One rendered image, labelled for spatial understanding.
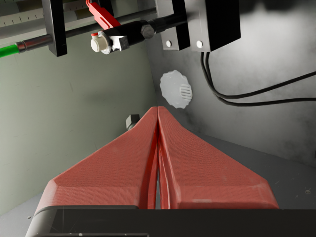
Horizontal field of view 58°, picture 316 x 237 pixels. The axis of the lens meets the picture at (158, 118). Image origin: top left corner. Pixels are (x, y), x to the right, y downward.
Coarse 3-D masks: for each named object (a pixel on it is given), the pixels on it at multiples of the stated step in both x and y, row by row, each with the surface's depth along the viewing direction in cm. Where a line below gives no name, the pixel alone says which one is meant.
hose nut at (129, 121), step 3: (135, 114) 36; (138, 114) 36; (129, 117) 35; (132, 117) 35; (135, 117) 35; (138, 117) 35; (141, 117) 36; (126, 120) 36; (129, 120) 35; (132, 120) 35; (135, 120) 35; (138, 120) 35; (126, 123) 36; (129, 123) 35; (132, 123) 35; (135, 123) 35; (126, 126) 35; (129, 126) 35
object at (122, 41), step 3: (123, 36) 31; (120, 39) 31; (123, 39) 31; (126, 39) 32; (120, 42) 31; (123, 42) 31; (126, 42) 32; (120, 45) 31; (123, 45) 31; (126, 45) 32; (120, 48) 31; (123, 48) 31; (126, 48) 32
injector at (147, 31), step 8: (168, 16) 40; (176, 16) 41; (184, 16) 42; (128, 24) 36; (136, 24) 36; (144, 24) 37; (152, 24) 38; (160, 24) 39; (168, 24) 40; (176, 24) 41; (104, 32) 34; (112, 32) 34; (120, 32) 35; (128, 32) 35; (136, 32) 36; (144, 32) 35; (152, 32) 35; (112, 40) 34; (128, 40) 35; (136, 40) 36
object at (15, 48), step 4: (16, 44) 46; (20, 44) 46; (0, 48) 45; (4, 48) 45; (8, 48) 45; (12, 48) 45; (16, 48) 46; (20, 48) 46; (24, 48) 47; (0, 52) 44; (4, 52) 45; (8, 52) 45; (12, 52) 46; (16, 52) 46; (20, 52) 46; (0, 56) 45; (4, 56) 45
